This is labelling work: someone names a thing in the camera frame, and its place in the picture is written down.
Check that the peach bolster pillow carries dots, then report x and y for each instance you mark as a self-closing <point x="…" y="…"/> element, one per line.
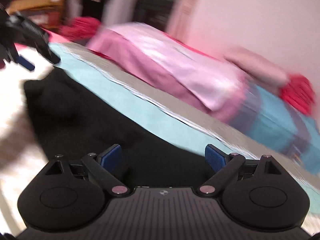
<point x="264" y="72"/>

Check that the red knitted blanket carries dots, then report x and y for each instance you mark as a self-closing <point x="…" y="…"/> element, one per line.
<point x="298" y="93"/>

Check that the red bed sheet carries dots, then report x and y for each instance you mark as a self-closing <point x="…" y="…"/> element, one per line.
<point x="80" y="28"/>

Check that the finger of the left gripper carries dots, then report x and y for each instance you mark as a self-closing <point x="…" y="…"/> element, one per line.
<point x="25" y="63"/>
<point x="50" y="55"/>

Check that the black pants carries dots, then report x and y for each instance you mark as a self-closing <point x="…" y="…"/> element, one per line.
<point x="70" y="120"/>

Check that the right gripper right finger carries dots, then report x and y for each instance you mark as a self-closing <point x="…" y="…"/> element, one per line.
<point x="226" y="168"/>

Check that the blue grey striped pillow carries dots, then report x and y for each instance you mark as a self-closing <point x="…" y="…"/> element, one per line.
<point x="268" y="120"/>

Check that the patterned quilt bedspread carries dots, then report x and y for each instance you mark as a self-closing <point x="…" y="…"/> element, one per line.
<point x="57" y="198"/>

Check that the wooden furniture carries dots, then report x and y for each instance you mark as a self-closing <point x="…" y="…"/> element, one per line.
<point x="48" y="14"/>

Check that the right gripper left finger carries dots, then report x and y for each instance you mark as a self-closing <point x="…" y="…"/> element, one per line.
<point x="101" y="166"/>

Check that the pink floral pillow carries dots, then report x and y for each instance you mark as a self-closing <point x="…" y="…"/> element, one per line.
<point x="215" y="87"/>

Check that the pink curtain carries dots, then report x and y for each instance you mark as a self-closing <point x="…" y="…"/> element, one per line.
<point x="179" y="19"/>

